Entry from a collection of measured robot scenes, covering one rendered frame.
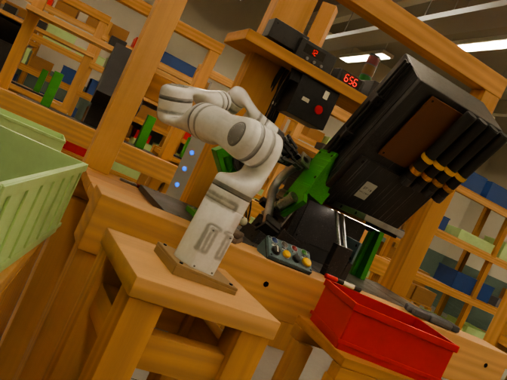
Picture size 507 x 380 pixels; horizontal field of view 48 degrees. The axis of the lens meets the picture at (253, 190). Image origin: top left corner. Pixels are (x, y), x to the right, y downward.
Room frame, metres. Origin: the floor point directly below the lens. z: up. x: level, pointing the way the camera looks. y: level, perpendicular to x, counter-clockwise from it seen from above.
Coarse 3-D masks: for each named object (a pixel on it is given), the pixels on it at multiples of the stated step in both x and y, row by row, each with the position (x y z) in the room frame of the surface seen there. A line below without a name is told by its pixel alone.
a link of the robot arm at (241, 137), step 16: (192, 112) 1.36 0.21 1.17; (208, 112) 1.31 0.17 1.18; (224, 112) 1.28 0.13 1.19; (192, 128) 1.35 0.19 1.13; (208, 128) 1.28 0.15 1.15; (224, 128) 1.22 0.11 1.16; (240, 128) 1.17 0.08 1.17; (256, 128) 1.16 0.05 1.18; (224, 144) 1.20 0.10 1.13; (240, 144) 1.15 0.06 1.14; (256, 144) 1.15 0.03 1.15; (240, 160) 1.19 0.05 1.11
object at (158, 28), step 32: (160, 0) 1.93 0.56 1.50; (288, 0) 2.09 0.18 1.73; (160, 32) 1.95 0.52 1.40; (128, 64) 1.94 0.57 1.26; (256, 64) 2.09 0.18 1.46; (128, 96) 1.94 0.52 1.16; (256, 96) 2.11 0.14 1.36; (480, 96) 2.49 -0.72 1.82; (128, 128) 1.96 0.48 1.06; (96, 160) 1.94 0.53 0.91; (192, 192) 2.08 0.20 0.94; (416, 224) 2.50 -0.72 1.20; (416, 256) 2.49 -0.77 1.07
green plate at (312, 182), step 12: (324, 156) 1.88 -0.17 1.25; (336, 156) 1.84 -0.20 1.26; (312, 168) 1.89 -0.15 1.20; (324, 168) 1.83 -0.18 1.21; (300, 180) 1.90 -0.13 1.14; (312, 180) 1.84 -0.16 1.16; (324, 180) 1.85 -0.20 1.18; (288, 192) 1.91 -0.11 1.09; (300, 192) 1.85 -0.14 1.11; (312, 192) 1.85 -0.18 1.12; (324, 192) 1.86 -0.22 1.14
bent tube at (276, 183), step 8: (304, 152) 1.93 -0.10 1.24; (304, 160) 1.94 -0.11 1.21; (288, 168) 1.95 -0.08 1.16; (296, 168) 1.94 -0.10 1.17; (280, 176) 1.96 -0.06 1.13; (272, 184) 1.96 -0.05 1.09; (280, 184) 1.97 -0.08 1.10; (272, 192) 1.93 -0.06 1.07; (272, 200) 1.90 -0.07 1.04; (272, 208) 1.88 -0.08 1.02; (264, 216) 1.84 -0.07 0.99
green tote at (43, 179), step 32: (0, 128) 1.24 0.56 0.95; (0, 160) 1.24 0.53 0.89; (32, 160) 1.25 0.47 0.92; (64, 160) 1.26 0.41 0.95; (0, 192) 0.67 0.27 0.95; (32, 192) 0.85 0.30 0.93; (64, 192) 1.14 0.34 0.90; (0, 224) 0.74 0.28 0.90; (32, 224) 0.97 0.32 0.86; (0, 256) 0.83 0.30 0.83
